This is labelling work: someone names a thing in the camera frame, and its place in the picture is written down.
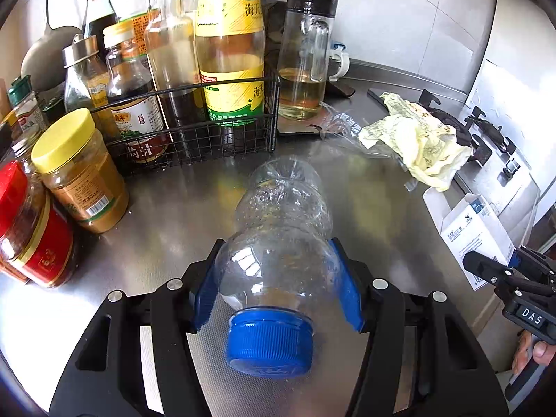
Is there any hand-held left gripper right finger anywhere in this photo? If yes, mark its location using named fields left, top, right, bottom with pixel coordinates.
left=328, top=237, right=508, bottom=417

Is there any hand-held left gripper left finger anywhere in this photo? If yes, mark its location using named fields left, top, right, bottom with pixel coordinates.
left=50, top=239, right=227, bottom=417

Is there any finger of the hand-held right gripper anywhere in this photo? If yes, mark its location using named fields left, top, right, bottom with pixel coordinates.
left=462, top=250, right=528, bottom=300
left=508, top=245, right=556, bottom=281

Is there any white cardboard box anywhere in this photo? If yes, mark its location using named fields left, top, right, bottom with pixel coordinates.
left=423, top=186, right=516, bottom=292

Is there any clear plastic bottle blue cap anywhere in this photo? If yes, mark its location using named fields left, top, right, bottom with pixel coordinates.
left=219, top=155, right=345, bottom=377

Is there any person's right hand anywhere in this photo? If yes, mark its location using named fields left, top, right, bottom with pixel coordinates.
left=512, top=334, right=550, bottom=377

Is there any stove knob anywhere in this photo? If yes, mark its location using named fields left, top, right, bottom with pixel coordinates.
left=495, top=156, right=523, bottom=188

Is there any crumpled yellow plastic bag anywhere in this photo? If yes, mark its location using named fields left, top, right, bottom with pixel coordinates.
left=358, top=91, right=472, bottom=193

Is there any large black stove burner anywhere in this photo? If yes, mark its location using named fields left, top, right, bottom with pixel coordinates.
left=419, top=89, right=473, bottom=149

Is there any clear plastic bag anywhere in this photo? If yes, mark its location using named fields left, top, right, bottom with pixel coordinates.
left=319, top=104, right=418, bottom=193

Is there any yellow lid plastic jar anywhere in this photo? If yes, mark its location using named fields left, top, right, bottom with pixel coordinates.
left=31, top=108, right=130, bottom=234

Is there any large red lid jar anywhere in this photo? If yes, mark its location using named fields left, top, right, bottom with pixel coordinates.
left=0, top=160, right=80, bottom=289

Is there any metal splash guard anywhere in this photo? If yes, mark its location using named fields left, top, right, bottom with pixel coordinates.
left=465, top=58, right=545, bottom=171

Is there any small dark bottle yellow cap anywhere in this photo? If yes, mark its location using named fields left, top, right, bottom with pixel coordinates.
left=103, top=19, right=171, bottom=164

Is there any glass jar blue lid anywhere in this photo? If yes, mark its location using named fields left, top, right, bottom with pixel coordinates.
left=327, top=42, right=351, bottom=81

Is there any glass oil pitcher black lid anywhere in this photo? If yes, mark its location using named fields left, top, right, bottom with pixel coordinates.
left=277, top=0, right=340, bottom=122

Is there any yellow green label vinegar bottle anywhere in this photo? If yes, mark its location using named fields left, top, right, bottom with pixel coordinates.
left=194, top=0, right=267, bottom=128

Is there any glass cruet metal spout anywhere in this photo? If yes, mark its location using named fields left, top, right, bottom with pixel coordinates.
left=63, top=34, right=121, bottom=140

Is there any gold cap glass bottle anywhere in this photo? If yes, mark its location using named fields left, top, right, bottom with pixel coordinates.
left=144, top=0, right=206, bottom=149

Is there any green cap spice bottle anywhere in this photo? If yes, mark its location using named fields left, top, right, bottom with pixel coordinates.
left=8, top=75, right=49, bottom=136

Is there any dark soy sauce bottle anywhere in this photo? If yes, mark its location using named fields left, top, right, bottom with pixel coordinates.
left=82, top=0, right=118, bottom=49

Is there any black wire rack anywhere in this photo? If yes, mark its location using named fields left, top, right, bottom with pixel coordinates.
left=101, top=67, right=281, bottom=171

